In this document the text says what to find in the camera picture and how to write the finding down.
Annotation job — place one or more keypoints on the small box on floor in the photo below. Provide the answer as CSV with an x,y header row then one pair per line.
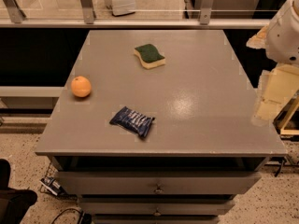
x,y
51,184

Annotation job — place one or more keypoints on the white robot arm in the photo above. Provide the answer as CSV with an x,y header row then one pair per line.
x,y
282,36

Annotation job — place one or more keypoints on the upper drawer with knob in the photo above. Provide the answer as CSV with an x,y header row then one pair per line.
x,y
159,183

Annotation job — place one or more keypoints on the drawer with knob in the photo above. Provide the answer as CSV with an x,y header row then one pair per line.
x,y
155,207
159,183

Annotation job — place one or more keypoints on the metal railing frame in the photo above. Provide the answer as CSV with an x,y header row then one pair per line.
x,y
95,14

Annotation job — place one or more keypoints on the lower drawer with knob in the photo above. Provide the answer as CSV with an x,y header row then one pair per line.
x,y
155,207

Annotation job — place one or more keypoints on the orange fruit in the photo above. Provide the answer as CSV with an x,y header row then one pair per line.
x,y
81,86

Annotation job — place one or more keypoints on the yellow wooden frame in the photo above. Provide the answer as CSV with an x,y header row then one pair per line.
x,y
283,121

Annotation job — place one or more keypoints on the grey drawer cabinet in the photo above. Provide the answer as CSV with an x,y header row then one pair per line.
x,y
202,102

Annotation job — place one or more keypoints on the blue snack packet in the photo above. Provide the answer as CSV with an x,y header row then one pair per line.
x,y
133,121

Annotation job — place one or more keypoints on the green and yellow sponge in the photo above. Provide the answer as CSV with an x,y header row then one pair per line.
x,y
149,56

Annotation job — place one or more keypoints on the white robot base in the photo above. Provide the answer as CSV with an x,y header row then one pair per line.
x,y
121,7

